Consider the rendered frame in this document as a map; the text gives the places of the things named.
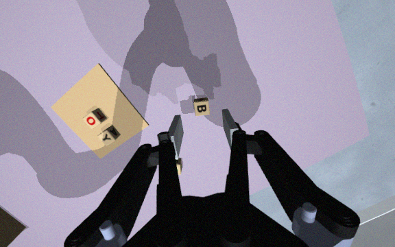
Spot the tan square mat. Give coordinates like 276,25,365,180
51,63,149,158

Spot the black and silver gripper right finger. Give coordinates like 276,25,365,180
219,109,360,247

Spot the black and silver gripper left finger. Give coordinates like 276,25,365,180
64,115,188,247

